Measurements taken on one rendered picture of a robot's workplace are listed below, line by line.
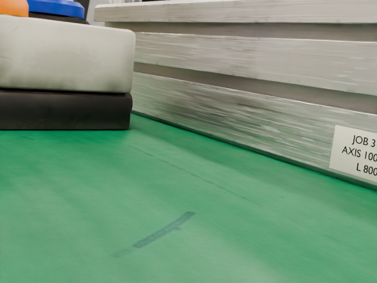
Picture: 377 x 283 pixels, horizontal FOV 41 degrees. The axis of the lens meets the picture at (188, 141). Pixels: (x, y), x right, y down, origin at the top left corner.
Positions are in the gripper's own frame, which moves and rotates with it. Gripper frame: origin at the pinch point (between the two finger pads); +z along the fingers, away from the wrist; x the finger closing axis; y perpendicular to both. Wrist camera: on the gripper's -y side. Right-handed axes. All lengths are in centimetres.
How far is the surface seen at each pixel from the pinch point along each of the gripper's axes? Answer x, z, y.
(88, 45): 12.1, -2.8, -20.3
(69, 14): 12.6, -4.5, -18.2
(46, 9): 13.8, -4.6, -18.1
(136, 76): 5.0, -0.9, -13.0
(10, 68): 16.3, -1.2, -20.3
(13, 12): 16.2, -4.1, -20.0
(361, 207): 7.7, 2.0, -36.2
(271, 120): 5.0, 0.1, -28.2
